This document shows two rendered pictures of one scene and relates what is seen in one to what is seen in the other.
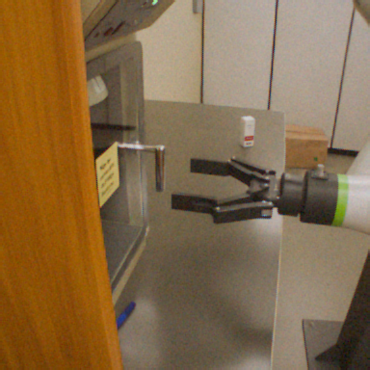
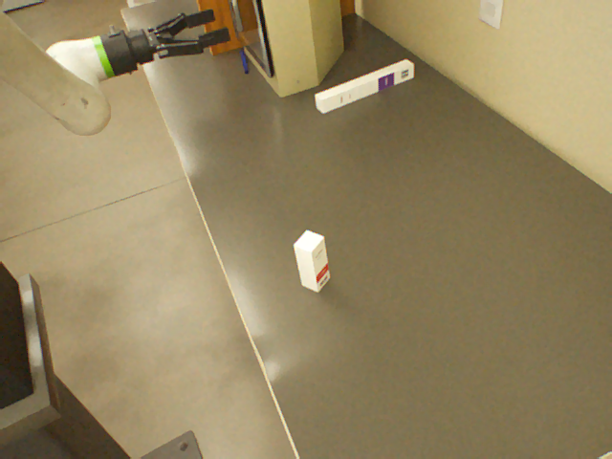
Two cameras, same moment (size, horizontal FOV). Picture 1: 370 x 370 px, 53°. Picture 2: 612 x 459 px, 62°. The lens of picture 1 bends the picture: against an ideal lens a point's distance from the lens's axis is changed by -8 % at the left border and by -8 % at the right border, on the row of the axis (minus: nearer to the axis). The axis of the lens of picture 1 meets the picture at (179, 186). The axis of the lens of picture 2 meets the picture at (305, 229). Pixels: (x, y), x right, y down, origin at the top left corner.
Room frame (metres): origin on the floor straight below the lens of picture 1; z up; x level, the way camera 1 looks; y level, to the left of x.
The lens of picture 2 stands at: (1.76, -0.51, 1.61)
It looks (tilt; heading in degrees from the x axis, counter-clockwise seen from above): 44 degrees down; 151
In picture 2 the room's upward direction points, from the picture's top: 10 degrees counter-clockwise
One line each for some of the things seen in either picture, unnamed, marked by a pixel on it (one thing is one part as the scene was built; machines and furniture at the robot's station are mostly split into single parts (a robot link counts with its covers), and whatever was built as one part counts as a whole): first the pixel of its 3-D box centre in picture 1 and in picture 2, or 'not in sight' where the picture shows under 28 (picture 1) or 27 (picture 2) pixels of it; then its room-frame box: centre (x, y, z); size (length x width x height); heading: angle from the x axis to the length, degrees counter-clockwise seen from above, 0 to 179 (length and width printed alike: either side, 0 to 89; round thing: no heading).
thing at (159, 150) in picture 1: (151, 167); (242, 9); (0.64, 0.05, 1.17); 0.05 x 0.03 x 0.10; 75
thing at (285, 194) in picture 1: (275, 192); (152, 43); (0.59, -0.17, 1.15); 0.09 x 0.08 x 0.07; 76
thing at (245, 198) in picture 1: (241, 201); (171, 30); (0.56, -0.10, 1.15); 0.11 x 0.01 x 0.04; 117
